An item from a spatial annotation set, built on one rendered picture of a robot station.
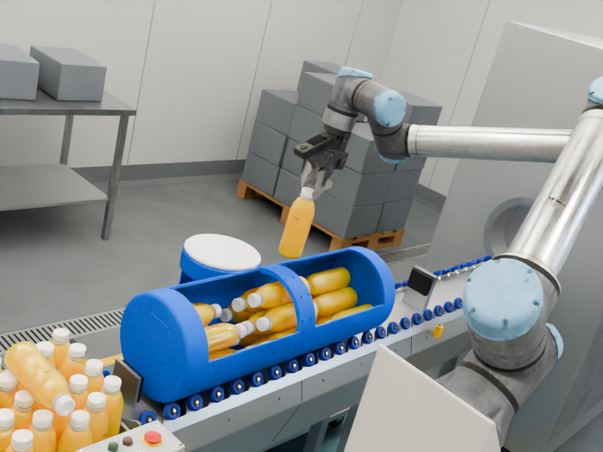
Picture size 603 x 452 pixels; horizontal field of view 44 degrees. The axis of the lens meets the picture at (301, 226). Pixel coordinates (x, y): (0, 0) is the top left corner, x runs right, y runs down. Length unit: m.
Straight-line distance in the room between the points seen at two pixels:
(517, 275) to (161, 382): 0.93
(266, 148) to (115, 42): 1.42
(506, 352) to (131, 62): 4.61
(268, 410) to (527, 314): 1.01
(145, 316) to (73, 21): 3.72
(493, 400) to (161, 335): 0.81
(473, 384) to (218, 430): 0.80
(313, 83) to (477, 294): 4.34
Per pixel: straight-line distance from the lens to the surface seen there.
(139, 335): 1.96
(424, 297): 2.88
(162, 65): 5.92
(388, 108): 1.95
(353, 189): 5.44
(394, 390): 1.58
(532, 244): 1.55
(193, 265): 2.58
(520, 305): 1.44
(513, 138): 1.97
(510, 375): 1.59
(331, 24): 7.07
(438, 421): 1.54
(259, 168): 6.09
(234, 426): 2.13
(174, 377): 1.88
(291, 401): 2.28
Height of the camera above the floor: 2.13
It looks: 21 degrees down
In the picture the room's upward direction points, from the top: 15 degrees clockwise
